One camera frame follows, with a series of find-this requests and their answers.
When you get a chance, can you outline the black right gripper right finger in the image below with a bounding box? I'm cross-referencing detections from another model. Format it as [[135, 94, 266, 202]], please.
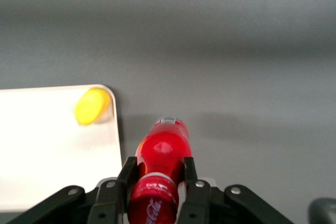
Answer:
[[177, 156, 295, 224]]

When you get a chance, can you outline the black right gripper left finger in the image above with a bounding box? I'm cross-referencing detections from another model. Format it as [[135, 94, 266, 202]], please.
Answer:
[[4, 156, 139, 224]]

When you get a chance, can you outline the red coke bottle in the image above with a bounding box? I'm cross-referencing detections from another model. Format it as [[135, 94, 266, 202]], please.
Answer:
[[127, 115, 194, 224]]

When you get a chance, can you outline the beige plastic tray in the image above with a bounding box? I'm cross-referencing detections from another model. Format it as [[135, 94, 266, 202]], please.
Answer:
[[0, 84, 124, 213]]

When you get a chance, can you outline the yellow toy lemon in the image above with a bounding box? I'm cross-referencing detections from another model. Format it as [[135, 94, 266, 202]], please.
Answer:
[[74, 87, 112, 126]]

